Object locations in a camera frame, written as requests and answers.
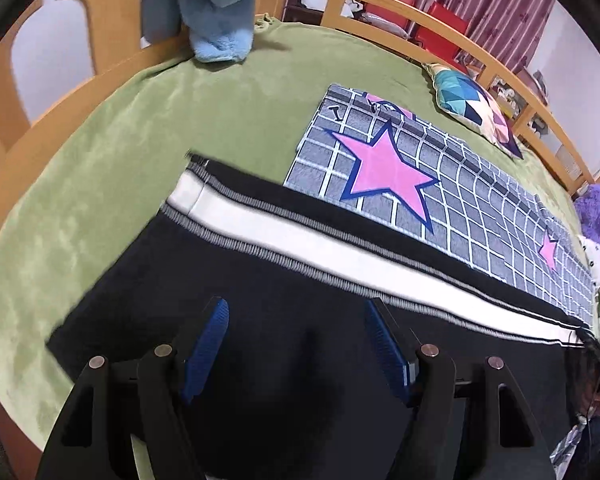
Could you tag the green bed blanket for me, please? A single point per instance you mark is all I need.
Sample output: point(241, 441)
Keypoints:
point(110, 176)

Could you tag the black pants with white stripe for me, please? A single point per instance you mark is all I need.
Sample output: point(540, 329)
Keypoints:
point(296, 391)

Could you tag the grey grid quilt with stars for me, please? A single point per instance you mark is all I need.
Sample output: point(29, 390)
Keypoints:
point(378, 159)

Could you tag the colourful geometric pillow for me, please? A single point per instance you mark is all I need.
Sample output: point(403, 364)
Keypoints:
point(460, 97)

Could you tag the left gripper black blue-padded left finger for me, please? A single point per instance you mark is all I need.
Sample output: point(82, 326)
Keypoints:
point(91, 438)

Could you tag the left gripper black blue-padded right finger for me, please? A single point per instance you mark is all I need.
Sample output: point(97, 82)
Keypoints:
point(468, 421)

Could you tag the wooden bed rail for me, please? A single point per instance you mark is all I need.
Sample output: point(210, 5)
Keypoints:
point(490, 70)

